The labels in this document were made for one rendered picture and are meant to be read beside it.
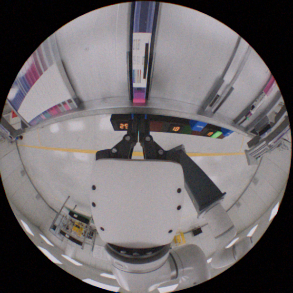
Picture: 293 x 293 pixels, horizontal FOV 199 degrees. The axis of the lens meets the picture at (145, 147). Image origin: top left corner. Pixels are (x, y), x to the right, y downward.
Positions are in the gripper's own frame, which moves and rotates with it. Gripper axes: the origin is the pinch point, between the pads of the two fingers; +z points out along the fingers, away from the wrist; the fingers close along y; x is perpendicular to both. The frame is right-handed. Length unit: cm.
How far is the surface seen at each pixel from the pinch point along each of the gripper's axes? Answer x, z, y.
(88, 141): -68, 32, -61
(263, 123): 10.2, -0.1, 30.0
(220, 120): 3.6, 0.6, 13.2
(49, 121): 3.4, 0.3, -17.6
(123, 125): -4.1, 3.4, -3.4
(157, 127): -4.3, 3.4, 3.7
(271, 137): 13, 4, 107
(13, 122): 25, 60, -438
